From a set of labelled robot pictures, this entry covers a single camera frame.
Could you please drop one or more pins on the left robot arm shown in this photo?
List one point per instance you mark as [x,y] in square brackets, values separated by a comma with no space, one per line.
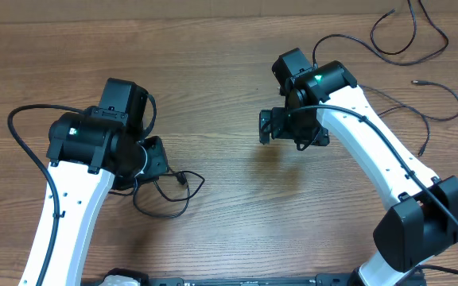
[91,152]

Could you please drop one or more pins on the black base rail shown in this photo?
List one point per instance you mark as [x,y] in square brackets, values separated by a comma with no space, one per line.
[130,277]

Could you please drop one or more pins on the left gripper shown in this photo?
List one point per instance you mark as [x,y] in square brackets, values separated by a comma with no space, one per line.
[159,164]

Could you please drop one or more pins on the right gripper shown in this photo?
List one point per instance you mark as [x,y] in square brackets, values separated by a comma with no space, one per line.
[320,136]

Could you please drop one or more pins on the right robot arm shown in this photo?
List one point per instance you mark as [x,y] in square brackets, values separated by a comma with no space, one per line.
[421,219]

